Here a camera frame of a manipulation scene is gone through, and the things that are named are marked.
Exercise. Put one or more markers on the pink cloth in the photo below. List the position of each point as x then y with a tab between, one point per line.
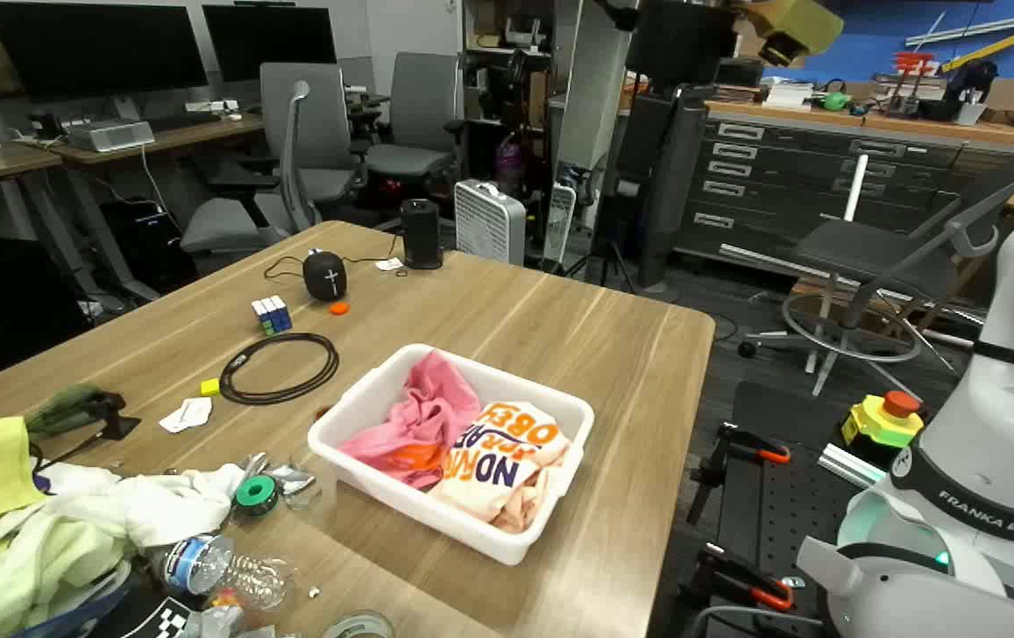
421	426

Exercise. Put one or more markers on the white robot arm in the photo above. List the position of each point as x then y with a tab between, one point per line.
932	546

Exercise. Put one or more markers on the white box fan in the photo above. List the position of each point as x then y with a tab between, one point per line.
489	223

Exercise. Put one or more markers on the black cylinder speaker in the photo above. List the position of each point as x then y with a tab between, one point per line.
421	226

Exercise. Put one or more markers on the white plastic bin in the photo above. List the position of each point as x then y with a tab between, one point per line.
368	407

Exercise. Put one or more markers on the small orange cap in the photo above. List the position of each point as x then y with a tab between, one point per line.
337	309

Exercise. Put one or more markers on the black round speaker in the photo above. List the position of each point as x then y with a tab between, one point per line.
324	273

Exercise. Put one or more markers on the rubiks cube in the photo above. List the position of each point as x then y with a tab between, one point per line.
272	312

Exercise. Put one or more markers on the grey office chair right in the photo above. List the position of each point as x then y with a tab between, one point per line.
421	119

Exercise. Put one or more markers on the grey office chair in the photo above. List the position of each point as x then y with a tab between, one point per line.
421	119
307	160

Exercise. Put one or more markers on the black orange clamp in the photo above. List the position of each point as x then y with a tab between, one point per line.
733	440

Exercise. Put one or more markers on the grey office chair left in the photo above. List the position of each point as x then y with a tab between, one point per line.
307	160

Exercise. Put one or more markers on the black drawer cabinet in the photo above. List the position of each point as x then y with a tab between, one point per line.
763	185

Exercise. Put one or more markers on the green tape roll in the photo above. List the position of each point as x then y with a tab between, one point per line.
257	494

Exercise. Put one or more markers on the white paper scrap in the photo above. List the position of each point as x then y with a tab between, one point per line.
191	415

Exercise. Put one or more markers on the black drafting stool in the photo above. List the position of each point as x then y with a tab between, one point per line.
863	286

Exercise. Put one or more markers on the black monitor right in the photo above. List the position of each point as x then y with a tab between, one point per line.
255	37

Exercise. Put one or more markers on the black monitor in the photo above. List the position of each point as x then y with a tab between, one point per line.
97	49
255	37

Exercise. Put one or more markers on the clear plastic water bottle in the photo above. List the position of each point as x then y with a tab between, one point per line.
197	564

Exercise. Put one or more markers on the red yellow emergency stop button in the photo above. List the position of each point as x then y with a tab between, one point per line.
886	421

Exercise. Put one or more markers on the green black tool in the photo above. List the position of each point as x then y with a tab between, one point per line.
84	407

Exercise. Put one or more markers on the white crumpled cloth pile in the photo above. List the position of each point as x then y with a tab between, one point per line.
57	550

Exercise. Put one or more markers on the black monitor left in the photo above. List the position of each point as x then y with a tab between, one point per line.
97	49

